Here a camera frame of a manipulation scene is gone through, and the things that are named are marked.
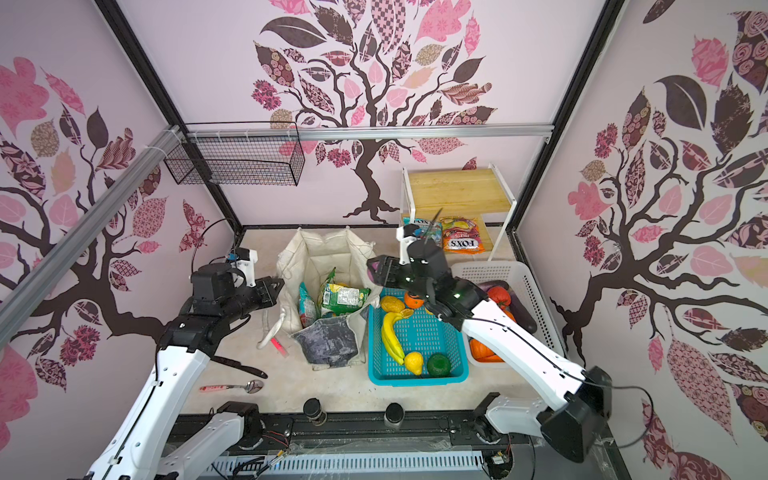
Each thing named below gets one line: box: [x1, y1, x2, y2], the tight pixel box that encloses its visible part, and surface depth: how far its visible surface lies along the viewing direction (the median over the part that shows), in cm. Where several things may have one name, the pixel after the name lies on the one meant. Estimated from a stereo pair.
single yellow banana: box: [382, 309, 414, 365], surface depth 87 cm
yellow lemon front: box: [404, 351, 424, 376], surface depth 83 cm
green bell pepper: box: [427, 353, 451, 377], surface depth 82 cm
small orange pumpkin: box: [470, 338, 505, 363], surface depth 83 cm
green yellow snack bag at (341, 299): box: [322, 283, 371, 316], surface depth 85 cm
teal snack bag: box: [298, 281, 317, 329], surface depth 83 cm
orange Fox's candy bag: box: [440, 217, 486, 254], surface depth 96 cm
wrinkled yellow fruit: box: [381, 295, 405, 313], surface depth 94 cm
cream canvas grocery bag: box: [257, 226, 380, 371], surface depth 83 cm
